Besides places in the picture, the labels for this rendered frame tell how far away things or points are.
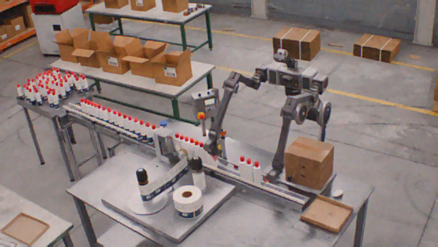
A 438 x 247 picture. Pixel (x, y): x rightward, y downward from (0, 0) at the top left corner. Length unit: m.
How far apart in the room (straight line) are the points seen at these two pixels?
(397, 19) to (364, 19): 0.61
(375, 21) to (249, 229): 6.00
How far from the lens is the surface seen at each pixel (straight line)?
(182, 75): 5.44
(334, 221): 3.48
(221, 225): 3.49
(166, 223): 3.49
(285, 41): 7.73
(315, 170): 3.60
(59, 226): 3.85
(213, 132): 3.61
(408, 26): 8.68
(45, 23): 9.02
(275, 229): 3.43
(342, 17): 9.00
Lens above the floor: 3.21
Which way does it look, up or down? 31 degrees down
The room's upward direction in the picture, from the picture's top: 6 degrees counter-clockwise
